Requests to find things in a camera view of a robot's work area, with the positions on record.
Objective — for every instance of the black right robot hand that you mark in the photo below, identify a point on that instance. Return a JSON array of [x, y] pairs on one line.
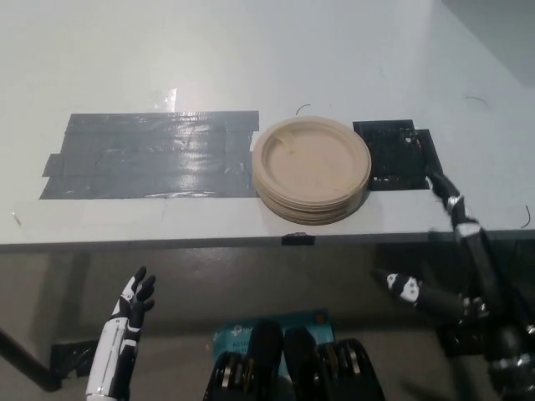
[[476, 267]]

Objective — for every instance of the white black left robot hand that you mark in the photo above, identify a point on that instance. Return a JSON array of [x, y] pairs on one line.
[[110, 355]]

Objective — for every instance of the stack of beige plates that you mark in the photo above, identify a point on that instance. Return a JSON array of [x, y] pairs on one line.
[[311, 167]]

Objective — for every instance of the black robot legs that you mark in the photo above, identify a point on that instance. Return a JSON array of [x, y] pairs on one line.
[[301, 367]]

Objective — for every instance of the black floor tape patch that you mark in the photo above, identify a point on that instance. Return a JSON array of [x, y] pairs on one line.
[[449, 340], [75, 359]]

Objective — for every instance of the black table leg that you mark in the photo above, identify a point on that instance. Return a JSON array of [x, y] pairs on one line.
[[29, 363]]

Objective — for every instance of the teal cardboard box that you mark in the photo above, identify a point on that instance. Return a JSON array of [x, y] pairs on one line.
[[317, 330]]

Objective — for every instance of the small black tape strip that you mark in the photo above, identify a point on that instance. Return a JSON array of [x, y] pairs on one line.
[[297, 239]]

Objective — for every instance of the clear tape piece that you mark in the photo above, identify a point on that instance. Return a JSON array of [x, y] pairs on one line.
[[164, 99]]

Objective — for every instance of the grey duct tape patch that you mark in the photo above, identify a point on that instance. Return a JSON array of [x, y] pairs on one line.
[[146, 158]]

